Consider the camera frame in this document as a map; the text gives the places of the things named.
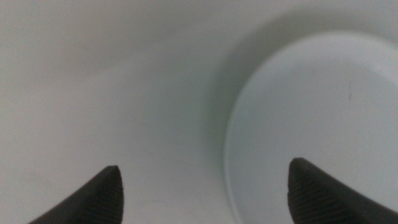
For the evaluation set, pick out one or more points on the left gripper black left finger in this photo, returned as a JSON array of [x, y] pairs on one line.
[[99, 199]]

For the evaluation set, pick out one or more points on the white shallow bowl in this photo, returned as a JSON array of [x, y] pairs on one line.
[[311, 118]]

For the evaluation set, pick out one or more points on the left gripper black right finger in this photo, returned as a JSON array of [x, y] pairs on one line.
[[317, 196]]

